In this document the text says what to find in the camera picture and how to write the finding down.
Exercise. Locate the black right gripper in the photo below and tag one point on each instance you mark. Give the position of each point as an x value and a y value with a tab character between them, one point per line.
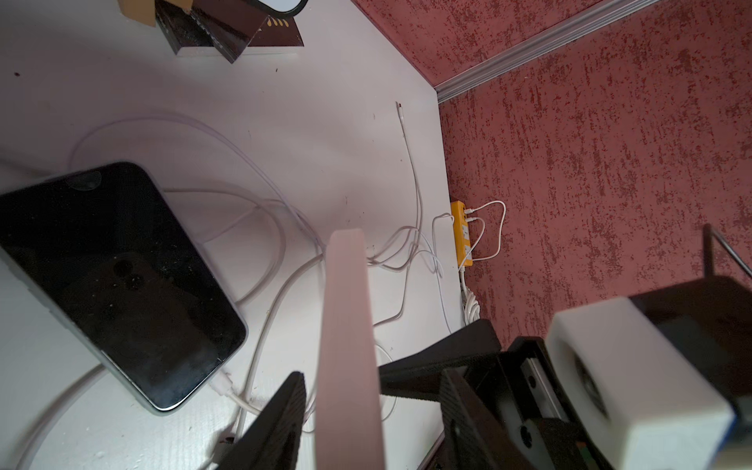
707	320

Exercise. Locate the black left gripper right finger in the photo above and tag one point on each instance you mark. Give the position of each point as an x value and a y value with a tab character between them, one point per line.
474	439

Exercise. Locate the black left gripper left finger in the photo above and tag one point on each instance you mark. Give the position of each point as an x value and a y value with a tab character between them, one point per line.
273	441

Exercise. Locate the phone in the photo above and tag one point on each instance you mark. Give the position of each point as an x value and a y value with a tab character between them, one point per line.
348	429
104	252

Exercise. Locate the yellow power strip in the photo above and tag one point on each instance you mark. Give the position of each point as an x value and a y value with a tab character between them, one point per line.
460	228

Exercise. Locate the wooden whiteboard stand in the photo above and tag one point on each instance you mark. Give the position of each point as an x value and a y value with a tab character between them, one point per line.
144	11

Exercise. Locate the aluminium corner post right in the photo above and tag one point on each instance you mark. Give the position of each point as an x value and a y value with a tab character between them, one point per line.
589	21

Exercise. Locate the white whiteboard black frame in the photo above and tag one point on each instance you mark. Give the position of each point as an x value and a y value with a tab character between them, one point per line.
280	8

